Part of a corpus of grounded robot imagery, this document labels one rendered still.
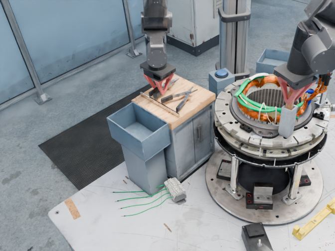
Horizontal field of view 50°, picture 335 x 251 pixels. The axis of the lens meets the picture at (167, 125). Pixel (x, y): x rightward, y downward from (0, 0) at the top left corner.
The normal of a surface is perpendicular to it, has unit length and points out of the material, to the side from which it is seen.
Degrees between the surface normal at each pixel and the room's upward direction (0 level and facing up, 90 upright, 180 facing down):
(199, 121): 90
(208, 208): 0
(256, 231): 0
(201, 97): 0
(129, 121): 90
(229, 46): 90
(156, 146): 90
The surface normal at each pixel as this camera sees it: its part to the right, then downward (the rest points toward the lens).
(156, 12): 0.06, 0.91
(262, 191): -0.11, 0.65
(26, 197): -0.09, -0.76
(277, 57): -0.47, 0.61
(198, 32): 0.66, 0.44
